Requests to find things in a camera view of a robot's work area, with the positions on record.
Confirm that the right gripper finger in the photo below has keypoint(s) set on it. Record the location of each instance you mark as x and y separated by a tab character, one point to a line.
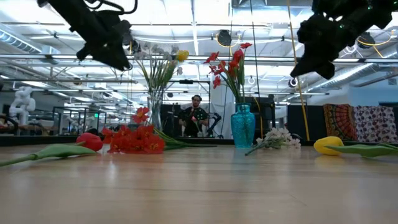
304	69
327	71

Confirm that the red flower bunch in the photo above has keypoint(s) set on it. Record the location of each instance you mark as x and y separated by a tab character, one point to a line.
233	67
140	141

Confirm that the white flower bunch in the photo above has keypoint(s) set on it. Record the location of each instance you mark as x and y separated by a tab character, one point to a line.
157	73
276	137

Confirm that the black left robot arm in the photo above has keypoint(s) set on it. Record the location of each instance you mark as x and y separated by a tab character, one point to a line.
62	9

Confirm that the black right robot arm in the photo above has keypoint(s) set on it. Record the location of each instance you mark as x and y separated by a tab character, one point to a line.
367	12

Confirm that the red tulip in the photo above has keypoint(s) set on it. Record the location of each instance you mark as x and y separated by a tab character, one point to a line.
90	141

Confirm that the yellow tulip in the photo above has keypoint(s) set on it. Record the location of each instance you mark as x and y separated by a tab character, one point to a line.
328	145
182	55

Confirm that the purple dotted cloth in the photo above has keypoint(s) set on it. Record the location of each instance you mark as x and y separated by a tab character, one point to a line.
376	124

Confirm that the blue glass vase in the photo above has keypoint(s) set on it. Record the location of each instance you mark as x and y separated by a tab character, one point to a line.
243	126

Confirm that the orange patterned cloth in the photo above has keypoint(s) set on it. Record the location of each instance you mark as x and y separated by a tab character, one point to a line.
340	121

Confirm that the person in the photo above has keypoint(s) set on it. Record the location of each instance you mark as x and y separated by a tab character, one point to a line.
194	116

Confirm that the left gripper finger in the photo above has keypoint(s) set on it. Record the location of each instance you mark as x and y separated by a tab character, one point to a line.
113	57
85	53

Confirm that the clear glass vase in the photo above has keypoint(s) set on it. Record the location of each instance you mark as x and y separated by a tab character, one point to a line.
155	113

